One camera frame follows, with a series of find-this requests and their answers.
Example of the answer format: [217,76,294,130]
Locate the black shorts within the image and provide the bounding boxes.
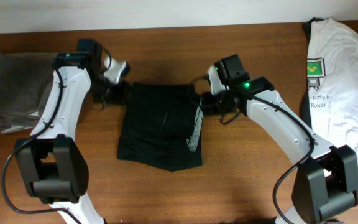
[117,83,203,172]

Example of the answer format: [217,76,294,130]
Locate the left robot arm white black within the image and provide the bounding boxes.
[1,39,130,223]

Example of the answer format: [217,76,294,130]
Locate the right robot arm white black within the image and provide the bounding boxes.
[205,54,358,223]

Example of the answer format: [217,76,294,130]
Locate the dark garment under t-shirt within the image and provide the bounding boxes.
[299,17,324,128]

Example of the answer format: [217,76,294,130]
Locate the grey folded garment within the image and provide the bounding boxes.
[0,52,57,133]

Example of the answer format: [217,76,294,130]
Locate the white printed t-shirt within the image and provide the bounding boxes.
[303,18,358,159]

